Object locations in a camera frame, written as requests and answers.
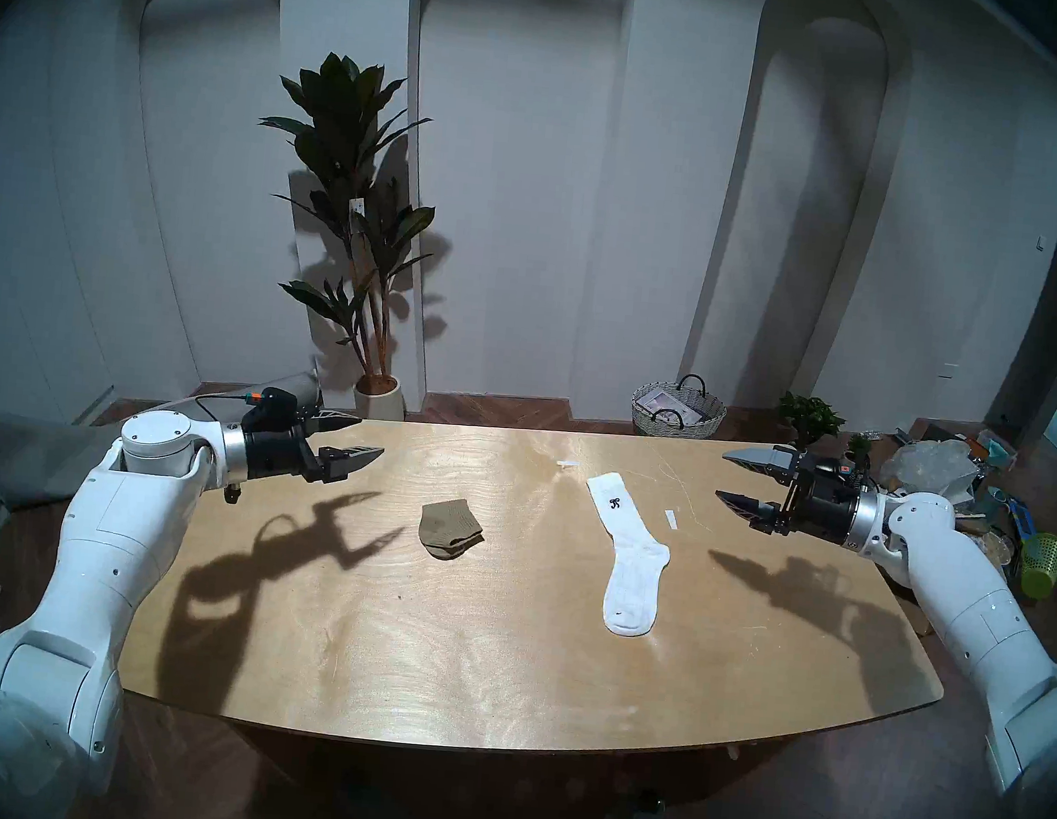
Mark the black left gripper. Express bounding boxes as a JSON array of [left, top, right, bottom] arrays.
[[237, 401, 389, 495]]

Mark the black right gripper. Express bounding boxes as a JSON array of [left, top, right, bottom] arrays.
[[712, 440, 862, 544]]

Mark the olive green ribbed sock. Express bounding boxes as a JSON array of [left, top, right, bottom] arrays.
[[416, 495, 487, 564]]

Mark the white sock with black logo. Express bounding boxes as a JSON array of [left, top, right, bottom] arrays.
[[574, 470, 678, 640]]

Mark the small bushy potted plant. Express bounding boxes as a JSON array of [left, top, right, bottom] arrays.
[[773, 391, 849, 456]]

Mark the clear crumpled plastic bag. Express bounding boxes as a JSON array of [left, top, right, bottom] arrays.
[[880, 434, 982, 499]]

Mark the teal plastic bag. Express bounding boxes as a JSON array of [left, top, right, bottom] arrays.
[[970, 427, 1019, 471]]

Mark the blue plastic tool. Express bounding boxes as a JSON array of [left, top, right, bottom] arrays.
[[1000, 496, 1041, 546]]

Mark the green plastic mesh basket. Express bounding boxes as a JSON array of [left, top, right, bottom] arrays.
[[1016, 531, 1057, 602]]

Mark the rolled grey mat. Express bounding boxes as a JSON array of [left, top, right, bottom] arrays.
[[0, 344, 326, 538]]

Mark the tall potted leafy plant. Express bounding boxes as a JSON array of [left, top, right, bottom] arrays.
[[234, 47, 467, 426]]

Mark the dark brown open door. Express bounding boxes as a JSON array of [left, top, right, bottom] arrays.
[[990, 193, 1057, 451]]

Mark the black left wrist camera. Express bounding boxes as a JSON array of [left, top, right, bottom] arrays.
[[249, 385, 303, 431]]

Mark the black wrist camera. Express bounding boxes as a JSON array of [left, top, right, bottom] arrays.
[[812, 452, 867, 488], [249, 385, 303, 431]]

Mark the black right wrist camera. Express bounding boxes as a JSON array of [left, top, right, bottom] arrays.
[[812, 452, 867, 488]]

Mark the woven basket with black handles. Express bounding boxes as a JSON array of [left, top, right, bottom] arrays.
[[629, 368, 731, 443]]

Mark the black left camera cable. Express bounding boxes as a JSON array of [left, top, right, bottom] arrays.
[[190, 388, 259, 427]]

